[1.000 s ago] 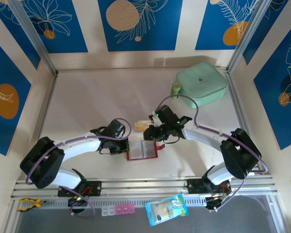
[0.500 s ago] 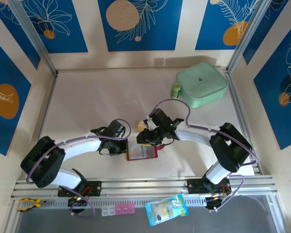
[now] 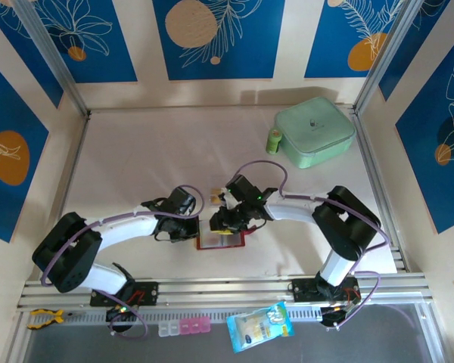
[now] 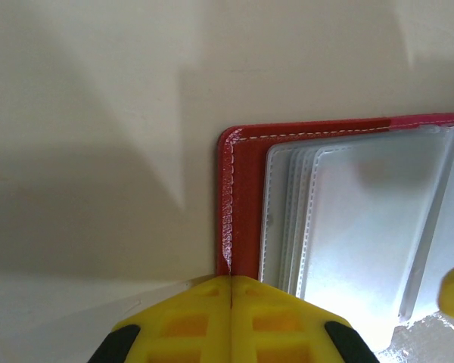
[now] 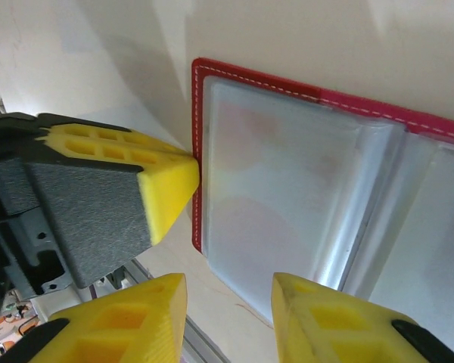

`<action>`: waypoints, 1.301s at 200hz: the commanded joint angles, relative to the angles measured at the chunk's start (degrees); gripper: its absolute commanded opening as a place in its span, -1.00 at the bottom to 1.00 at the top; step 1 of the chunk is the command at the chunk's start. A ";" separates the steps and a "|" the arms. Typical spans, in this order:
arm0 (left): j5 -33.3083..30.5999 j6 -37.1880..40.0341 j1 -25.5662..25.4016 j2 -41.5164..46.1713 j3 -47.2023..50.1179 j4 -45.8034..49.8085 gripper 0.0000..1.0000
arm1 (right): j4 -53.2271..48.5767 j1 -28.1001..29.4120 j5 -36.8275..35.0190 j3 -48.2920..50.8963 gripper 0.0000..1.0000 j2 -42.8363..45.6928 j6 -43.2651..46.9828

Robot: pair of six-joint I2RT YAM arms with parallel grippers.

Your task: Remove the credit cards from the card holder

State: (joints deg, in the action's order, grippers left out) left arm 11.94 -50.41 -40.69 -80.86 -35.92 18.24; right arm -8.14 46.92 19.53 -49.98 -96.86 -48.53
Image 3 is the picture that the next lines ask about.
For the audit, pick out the aluminium frame post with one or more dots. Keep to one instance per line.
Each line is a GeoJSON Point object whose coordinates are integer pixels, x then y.
{"type": "Point", "coordinates": [386, 49]}
{"type": "Point", "coordinates": [51, 49]}

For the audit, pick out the small green bottle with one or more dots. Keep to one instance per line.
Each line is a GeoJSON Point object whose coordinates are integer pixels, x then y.
{"type": "Point", "coordinates": [273, 143]}

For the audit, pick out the aluminium side rail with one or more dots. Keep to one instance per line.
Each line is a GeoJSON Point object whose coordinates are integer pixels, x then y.
{"type": "Point", "coordinates": [73, 166]}
{"type": "Point", "coordinates": [363, 128]}

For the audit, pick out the mint green zip pouch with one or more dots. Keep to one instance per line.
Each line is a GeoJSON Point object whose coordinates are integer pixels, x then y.
{"type": "Point", "coordinates": [314, 132]}

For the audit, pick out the clear pill box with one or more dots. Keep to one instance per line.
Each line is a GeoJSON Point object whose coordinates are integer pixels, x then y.
{"type": "Point", "coordinates": [168, 329]}

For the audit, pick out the aluminium front rail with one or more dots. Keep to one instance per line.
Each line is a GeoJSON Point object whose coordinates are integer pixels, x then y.
{"type": "Point", "coordinates": [219, 291]}

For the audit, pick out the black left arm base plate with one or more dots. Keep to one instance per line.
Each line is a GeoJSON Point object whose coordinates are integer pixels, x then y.
{"type": "Point", "coordinates": [147, 293]}

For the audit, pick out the red card holder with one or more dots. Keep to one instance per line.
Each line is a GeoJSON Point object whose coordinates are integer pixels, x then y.
{"type": "Point", "coordinates": [212, 242]}

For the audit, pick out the blue snack packet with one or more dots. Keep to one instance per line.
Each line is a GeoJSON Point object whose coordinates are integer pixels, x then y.
{"type": "Point", "coordinates": [257, 329]}

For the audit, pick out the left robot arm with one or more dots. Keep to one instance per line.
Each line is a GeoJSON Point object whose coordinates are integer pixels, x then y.
{"type": "Point", "coordinates": [125, 227]}

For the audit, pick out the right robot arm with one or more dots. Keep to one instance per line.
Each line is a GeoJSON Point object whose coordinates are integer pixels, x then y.
{"type": "Point", "coordinates": [336, 227]}

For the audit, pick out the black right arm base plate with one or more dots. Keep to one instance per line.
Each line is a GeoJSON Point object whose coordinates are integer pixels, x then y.
{"type": "Point", "coordinates": [302, 291]}

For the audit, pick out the pink pill box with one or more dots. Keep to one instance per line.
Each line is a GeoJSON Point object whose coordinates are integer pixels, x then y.
{"type": "Point", "coordinates": [194, 326]}

